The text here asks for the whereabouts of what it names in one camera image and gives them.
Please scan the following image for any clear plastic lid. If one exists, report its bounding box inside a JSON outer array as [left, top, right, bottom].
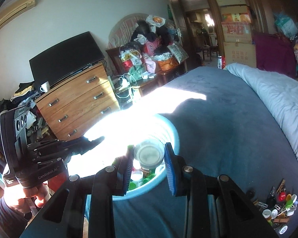
[[133, 139, 165, 169]]

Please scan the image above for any person left hand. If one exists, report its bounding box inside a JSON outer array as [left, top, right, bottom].
[[3, 178, 52, 215]]

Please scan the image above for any wooden drawer dresser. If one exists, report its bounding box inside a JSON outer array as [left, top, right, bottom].
[[35, 62, 120, 140]]

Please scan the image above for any white mug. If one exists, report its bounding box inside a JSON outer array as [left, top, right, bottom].
[[40, 81, 50, 93]]

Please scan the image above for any light blue plastic basin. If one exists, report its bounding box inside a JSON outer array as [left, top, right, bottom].
[[67, 111, 180, 201]]

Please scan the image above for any white printed bottle cap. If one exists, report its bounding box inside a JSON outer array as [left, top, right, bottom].
[[278, 225, 288, 235]]

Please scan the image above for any black television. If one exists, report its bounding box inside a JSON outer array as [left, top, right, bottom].
[[29, 31, 104, 89]]

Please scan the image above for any cluttered chair pile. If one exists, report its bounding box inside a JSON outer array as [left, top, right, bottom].
[[106, 13, 189, 75]]

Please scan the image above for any white duvet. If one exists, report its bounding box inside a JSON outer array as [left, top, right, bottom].
[[225, 63, 298, 161]]

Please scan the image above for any air conditioner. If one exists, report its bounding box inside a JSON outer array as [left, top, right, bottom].
[[0, 0, 36, 30]]

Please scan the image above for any cardboard boxes stack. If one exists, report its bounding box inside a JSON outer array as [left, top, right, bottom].
[[216, 0, 257, 68]]

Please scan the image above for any magenta cloth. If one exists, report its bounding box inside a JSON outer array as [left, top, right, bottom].
[[253, 32, 297, 79]]

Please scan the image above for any wooden door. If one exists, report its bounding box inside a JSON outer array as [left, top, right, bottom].
[[167, 0, 199, 71]]

